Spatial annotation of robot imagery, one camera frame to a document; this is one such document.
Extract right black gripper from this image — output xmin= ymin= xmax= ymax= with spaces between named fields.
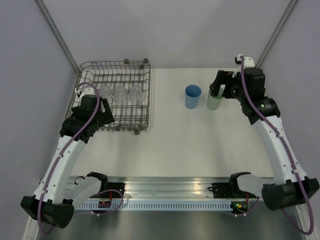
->
xmin=209 ymin=69 xmax=249 ymax=103

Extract green plastic cup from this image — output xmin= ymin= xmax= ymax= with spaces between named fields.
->
xmin=207 ymin=88 xmax=224 ymax=111

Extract blue plastic cup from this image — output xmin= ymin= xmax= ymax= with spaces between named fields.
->
xmin=184 ymin=84 xmax=202 ymax=109

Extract clear glass cup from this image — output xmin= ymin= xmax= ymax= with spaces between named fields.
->
xmin=98 ymin=85 xmax=113 ymax=102
xmin=113 ymin=85 xmax=128 ymax=104
xmin=128 ymin=85 xmax=145 ymax=105

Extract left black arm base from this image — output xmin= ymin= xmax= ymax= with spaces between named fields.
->
xmin=91 ymin=182 xmax=125 ymax=199

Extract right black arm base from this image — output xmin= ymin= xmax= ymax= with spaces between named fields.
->
xmin=211 ymin=182 xmax=236 ymax=199

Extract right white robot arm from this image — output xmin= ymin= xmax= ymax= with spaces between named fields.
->
xmin=209 ymin=67 xmax=320 ymax=211

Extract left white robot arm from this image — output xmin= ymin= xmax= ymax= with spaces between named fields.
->
xmin=20 ymin=94 xmax=114 ymax=229

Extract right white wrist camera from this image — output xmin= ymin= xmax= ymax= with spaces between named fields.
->
xmin=232 ymin=54 xmax=255 ymax=78

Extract grey wire dish rack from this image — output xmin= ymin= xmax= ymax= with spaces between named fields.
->
xmin=65 ymin=58 xmax=151 ymax=135

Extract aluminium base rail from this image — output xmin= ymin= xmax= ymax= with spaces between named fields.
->
xmin=108 ymin=176 xmax=229 ymax=201

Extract right aluminium frame post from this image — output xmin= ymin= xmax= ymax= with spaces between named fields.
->
xmin=255 ymin=0 xmax=300 ymax=68

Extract aluminium frame post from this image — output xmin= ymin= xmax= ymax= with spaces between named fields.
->
xmin=255 ymin=0 xmax=300 ymax=68
xmin=34 ymin=0 xmax=79 ymax=73

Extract white slotted cable duct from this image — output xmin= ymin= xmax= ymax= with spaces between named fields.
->
xmin=76 ymin=200 xmax=232 ymax=212

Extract left aluminium frame post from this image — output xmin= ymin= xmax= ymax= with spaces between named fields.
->
xmin=34 ymin=0 xmax=79 ymax=73

